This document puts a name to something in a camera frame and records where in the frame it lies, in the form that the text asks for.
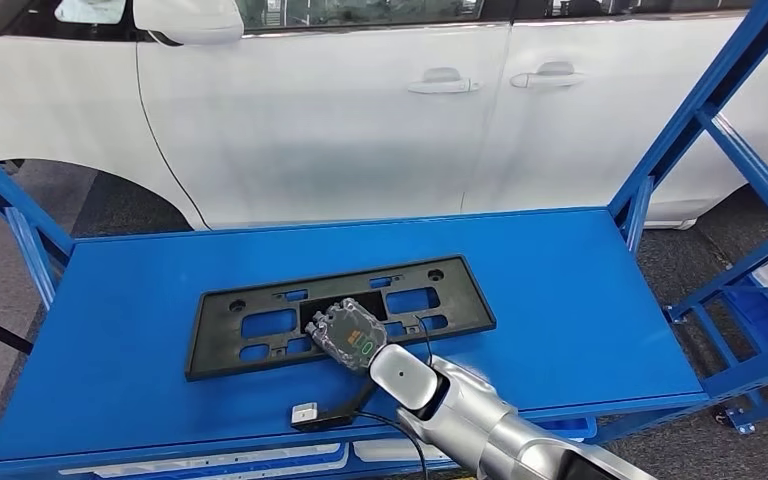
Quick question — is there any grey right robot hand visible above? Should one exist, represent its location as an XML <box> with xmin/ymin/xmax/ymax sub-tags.
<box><xmin>304</xmin><ymin>296</ymin><xmax>390</xmax><ymax>374</ymax></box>

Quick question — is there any black plastic licence plate frame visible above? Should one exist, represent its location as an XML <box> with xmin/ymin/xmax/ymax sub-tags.
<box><xmin>185</xmin><ymin>254</ymin><xmax>498</xmax><ymax>382</ymax></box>

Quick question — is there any blue metal shelf rack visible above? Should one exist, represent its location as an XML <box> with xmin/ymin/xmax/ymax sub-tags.
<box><xmin>0</xmin><ymin>0</ymin><xmax>768</xmax><ymax>480</ymax></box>

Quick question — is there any small white plastic bin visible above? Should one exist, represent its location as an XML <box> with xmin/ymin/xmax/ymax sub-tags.
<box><xmin>354</xmin><ymin>438</ymin><xmax>455</xmax><ymax>465</ymax></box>

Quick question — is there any white car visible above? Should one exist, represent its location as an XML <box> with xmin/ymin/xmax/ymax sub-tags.
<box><xmin>0</xmin><ymin>0</ymin><xmax>768</xmax><ymax>233</ymax></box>

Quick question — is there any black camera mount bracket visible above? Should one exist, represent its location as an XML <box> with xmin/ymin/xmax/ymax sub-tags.
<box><xmin>291</xmin><ymin>380</ymin><xmax>379</xmax><ymax>433</ymax></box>

